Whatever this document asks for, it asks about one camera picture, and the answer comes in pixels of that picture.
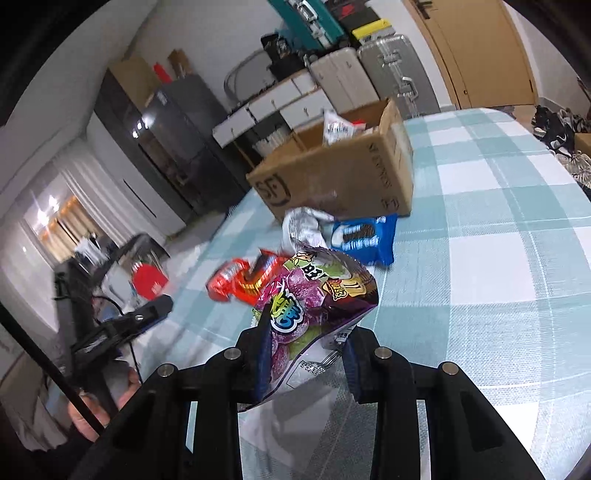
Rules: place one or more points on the dark tall cabinet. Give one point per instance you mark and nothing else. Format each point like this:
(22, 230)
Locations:
(120, 120)

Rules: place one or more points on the blue cookie packet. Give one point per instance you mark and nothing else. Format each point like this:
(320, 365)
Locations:
(364, 237)

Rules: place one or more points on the tan cardboard carton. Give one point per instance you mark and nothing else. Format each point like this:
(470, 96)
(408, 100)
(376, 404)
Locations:
(134, 78)

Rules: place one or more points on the red flat box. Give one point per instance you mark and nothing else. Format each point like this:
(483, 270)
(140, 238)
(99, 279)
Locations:
(164, 74)

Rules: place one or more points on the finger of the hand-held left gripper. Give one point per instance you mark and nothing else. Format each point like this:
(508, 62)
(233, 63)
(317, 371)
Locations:
(152, 310)

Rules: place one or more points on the red paper bag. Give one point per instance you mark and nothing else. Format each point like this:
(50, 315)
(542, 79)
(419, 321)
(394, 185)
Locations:
(150, 279)

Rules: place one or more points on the woven laundry basket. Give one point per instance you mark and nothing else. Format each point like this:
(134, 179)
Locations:
(272, 141)

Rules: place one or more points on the grey folding chair frame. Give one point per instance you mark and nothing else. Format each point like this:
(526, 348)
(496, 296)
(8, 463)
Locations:
(231, 76)

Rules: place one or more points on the dark refrigerator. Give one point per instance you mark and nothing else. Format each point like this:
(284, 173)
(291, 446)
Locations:
(184, 129)

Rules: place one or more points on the red white snack packet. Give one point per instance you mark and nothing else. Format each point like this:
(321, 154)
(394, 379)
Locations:
(337, 129)

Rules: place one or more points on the purple grape candy packet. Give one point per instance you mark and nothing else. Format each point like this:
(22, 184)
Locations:
(314, 295)

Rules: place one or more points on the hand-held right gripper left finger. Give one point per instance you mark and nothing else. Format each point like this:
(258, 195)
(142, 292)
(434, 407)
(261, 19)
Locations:
(264, 369)

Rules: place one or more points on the small cardboard box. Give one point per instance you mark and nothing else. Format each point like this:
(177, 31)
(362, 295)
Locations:
(584, 144)

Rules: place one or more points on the black bag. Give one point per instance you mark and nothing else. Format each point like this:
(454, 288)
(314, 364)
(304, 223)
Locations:
(281, 55)

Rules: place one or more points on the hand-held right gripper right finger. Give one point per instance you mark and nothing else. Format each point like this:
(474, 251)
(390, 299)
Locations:
(351, 369)

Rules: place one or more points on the silver noodle snack packet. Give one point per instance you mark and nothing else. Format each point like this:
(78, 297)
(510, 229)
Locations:
(304, 226)

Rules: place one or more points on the tall black shoe box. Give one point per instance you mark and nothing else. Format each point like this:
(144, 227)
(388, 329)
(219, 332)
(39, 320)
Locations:
(364, 16)

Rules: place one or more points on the pile of floor shoes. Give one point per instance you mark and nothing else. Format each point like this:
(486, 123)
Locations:
(554, 134)

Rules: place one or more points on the yellow black shoe box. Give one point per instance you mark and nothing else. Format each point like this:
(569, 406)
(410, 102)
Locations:
(369, 30)

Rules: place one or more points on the teal suitcase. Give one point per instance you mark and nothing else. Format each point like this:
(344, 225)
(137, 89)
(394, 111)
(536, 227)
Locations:
(330, 25)

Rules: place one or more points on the white drawer cabinet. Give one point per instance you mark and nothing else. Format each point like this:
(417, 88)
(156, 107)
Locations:
(272, 104)

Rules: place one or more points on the brown cardboard sheet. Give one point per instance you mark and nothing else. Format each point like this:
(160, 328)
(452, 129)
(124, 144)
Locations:
(180, 62)

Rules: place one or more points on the person's left hand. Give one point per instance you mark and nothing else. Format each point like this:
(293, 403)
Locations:
(87, 420)

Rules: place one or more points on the beige suitcase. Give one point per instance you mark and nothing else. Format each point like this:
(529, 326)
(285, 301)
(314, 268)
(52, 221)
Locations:
(341, 78)

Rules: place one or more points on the tan wooden door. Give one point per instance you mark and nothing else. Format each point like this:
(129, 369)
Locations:
(485, 55)

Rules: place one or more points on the silver suitcase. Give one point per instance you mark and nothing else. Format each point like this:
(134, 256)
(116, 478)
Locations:
(425, 99)

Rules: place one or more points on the brown cardboard box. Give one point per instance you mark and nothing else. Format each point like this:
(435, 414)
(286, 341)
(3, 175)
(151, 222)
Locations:
(323, 184)

